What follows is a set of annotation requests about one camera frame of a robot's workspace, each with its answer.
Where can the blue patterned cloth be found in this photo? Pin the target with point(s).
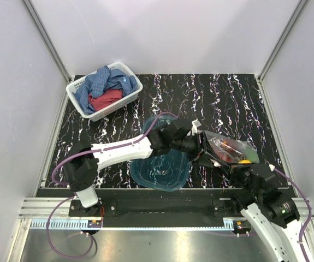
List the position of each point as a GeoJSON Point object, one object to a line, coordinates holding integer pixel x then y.
{"type": "Point", "coordinates": [101, 81]}

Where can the green fake vegetable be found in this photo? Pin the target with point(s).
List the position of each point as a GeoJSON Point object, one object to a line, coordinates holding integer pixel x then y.
{"type": "Point", "coordinates": [251, 155]}

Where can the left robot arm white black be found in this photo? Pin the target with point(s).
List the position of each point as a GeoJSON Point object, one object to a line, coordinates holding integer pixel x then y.
{"type": "Point", "coordinates": [81, 168]}

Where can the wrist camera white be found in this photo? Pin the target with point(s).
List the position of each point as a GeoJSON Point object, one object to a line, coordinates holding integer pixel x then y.
{"type": "Point", "coordinates": [271, 167]}
{"type": "Point", "coordinates": [195, 125]}

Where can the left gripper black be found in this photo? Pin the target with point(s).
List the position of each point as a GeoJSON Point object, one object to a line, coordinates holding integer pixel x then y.
{"type": "Point", "coordinates": [204, 160]}

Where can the red cloth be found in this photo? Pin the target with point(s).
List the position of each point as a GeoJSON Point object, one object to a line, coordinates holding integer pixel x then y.
{"type": "Point", "coordinates": [107, 98]}

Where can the blue plastic container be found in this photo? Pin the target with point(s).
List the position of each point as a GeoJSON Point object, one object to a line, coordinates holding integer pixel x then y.
{"type": "Point", "coordinates": [167, 168]}

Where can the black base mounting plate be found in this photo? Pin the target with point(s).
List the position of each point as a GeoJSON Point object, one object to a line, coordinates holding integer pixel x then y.
{"type": "Point", "coordinates": [110, 207]}

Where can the clear zip top bag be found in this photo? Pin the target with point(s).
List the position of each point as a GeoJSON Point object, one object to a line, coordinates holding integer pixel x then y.
{"type": "Point", "coordinates": [239, 145]}

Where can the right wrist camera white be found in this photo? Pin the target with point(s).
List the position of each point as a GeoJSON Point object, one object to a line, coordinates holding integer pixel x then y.
{"type": "Point", "coordinates": [271, 167]}

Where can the red fake lobster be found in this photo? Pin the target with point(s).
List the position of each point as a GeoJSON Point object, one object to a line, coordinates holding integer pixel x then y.
{"type": "Point", "coordinates": [227, 153]}

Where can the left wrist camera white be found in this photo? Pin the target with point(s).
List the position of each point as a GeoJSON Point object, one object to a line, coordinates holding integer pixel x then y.
{"type": "Point", "coordinates": [195, 125]}

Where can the yellow fake fruit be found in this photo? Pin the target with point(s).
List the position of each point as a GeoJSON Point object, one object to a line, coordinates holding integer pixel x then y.
{"type": "Point", "coordinates": [245, 161]}

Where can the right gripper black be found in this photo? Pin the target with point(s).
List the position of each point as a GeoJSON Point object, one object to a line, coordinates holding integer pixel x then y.
{"type": "Point", "coordinates": [233, 171]}

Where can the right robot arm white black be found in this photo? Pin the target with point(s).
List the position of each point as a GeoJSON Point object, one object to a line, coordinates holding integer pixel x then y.
{"type": "Point", "coordinates": [271, 213]}

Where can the aluminium frame rail front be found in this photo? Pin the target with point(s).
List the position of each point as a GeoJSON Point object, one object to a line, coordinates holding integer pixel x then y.
{"type": "Point", "coordinates": [42, 207]}

